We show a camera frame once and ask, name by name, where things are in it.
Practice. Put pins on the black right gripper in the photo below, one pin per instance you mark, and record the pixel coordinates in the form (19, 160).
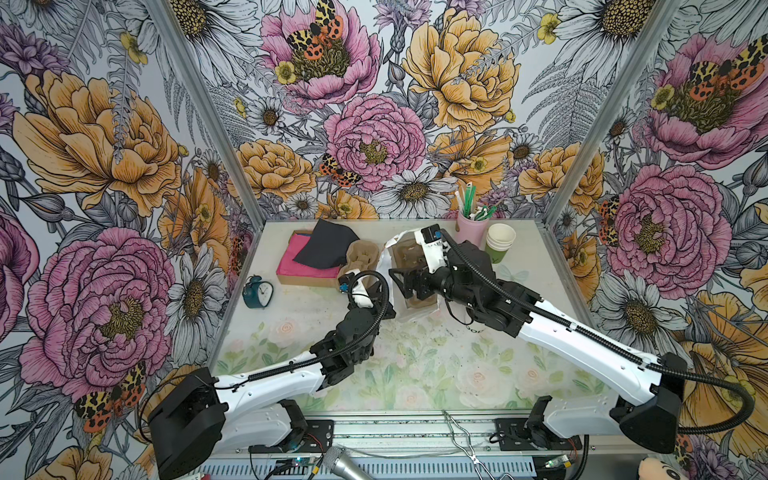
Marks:
(407, 288)

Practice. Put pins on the white patterned paper gift bag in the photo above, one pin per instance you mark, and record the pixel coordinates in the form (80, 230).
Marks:
(403, 313)

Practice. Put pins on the brown pulp cup carrier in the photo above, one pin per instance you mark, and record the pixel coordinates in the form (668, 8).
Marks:
(407, 254)

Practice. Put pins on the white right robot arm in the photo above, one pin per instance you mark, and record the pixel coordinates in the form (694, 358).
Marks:
(645, 392)

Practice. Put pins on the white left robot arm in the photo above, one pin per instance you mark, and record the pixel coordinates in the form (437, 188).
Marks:
(202, 414)

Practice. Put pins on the stack of pulp carriers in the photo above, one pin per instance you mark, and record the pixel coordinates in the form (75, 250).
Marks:
(361, 255)

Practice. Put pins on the pink straw holder cup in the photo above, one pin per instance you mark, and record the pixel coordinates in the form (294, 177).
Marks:
(469, 230)

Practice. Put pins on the stack of paper cups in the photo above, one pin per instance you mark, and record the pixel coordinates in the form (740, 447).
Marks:
(499, 239)

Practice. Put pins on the green straws bundle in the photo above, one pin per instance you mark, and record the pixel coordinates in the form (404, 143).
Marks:
(468, 206)

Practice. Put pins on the black paper napkin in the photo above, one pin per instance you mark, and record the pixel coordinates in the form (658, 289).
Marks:
(327, 246)

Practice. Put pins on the brown cardboard tray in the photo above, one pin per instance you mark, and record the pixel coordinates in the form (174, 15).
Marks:
(313, 282)

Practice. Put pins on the teal alarm clock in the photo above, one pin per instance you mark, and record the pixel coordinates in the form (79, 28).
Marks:
(257, 292)

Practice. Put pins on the silver microphone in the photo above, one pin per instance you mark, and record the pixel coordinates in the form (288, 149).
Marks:
(340, 464)

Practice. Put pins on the pink plush toy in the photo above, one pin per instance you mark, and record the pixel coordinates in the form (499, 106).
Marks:
(655, 469)

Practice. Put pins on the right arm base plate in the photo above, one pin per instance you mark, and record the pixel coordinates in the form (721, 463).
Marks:
(513, 434)

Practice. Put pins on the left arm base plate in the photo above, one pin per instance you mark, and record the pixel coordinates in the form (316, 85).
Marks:
(314, 436)

